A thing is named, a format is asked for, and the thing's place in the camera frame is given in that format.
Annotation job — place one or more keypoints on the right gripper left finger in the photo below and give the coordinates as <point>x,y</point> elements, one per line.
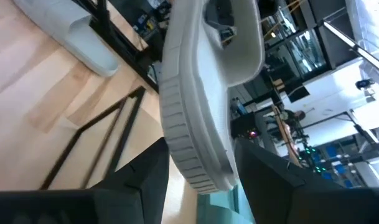
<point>68,208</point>

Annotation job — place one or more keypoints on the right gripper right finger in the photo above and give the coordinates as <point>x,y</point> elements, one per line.
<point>301,205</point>

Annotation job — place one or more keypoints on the green rubber slide sandal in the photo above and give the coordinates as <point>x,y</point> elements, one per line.
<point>220,208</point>

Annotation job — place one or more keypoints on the light grey rubber slide sandal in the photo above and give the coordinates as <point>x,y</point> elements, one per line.
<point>189,93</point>
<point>77,37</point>

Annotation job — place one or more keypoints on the blue storage bins rack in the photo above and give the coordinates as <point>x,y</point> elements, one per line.
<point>338,158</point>

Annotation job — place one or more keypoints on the person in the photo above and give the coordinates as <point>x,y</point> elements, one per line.
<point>293,116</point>

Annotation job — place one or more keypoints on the black ceiling spotlight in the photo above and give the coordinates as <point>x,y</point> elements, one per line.
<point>363,84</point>

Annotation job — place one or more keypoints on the black aluminium table frame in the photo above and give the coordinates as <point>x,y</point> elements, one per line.
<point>105,18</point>

